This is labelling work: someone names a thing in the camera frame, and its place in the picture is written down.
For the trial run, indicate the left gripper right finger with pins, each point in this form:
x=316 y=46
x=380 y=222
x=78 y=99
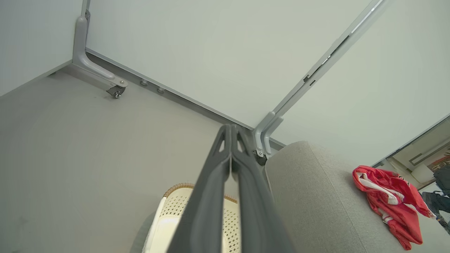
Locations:
x=256 y=211

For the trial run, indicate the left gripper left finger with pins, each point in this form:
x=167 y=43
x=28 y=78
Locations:
x=207 y=203

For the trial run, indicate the red and white jersey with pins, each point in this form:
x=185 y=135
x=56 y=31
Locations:
x=404 y=218

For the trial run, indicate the woven-rim white laundry basket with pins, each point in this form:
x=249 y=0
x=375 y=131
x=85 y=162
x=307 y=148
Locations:
x=168 y=214

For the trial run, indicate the small caster wheel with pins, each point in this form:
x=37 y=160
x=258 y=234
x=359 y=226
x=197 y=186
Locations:
x=116 y=92
x=261 y=160

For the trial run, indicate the grey fabric sofa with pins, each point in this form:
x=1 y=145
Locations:
x=316 y=196

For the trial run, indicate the grey metal partition leg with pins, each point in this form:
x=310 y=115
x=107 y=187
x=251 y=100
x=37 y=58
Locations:
x=318 y=68
x=80 y=49

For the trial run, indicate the dark blue bundle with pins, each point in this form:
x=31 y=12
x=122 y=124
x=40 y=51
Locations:
x=439 y=203

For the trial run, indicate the dark grey partition base rail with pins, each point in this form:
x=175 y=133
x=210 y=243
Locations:
x=197 y=105

